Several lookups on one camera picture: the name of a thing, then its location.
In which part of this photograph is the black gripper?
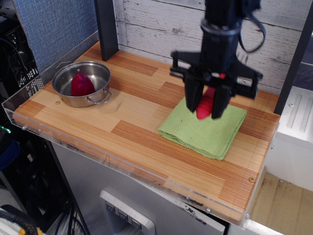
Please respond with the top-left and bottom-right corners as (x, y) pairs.
(170, 32), (263, 119)

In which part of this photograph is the red handled metal spork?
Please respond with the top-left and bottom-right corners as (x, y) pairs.
(196, 87), (216, 120)

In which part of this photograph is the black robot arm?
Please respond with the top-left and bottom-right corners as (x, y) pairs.
(171, 0), (266, 119)

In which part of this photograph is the green folded napkin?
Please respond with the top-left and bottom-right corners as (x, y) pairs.
(158, 99), (247, 161)

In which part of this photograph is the white side cabinet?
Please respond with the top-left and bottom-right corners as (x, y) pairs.
(265, 87), (313, 191)

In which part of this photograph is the red toy pepper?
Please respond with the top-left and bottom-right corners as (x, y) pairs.
(71, 72), (95, 96)

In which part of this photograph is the small steel pot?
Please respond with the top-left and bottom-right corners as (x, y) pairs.
(52, 61), (112, 108)

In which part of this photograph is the stainless steel toy fridge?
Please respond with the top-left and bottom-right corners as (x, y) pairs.
(52, 143), (229, 235)

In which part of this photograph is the black plastic crate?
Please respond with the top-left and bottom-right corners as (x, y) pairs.
(0, 17), (39, 95)

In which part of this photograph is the clear acrylic table guard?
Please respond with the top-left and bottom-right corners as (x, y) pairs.
(1, 31), (281, 230)

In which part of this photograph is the black right post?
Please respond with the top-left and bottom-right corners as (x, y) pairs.
(274, 3), (313, 115)

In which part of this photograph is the black post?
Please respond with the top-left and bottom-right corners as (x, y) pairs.
(274, 3), (313, 115)
(94, 0), (119, 61)

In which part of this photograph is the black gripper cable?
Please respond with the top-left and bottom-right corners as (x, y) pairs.
(237, 4), (267, 53)

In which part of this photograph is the black left post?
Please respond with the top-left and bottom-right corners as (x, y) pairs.
(94, 0), (119, 61)

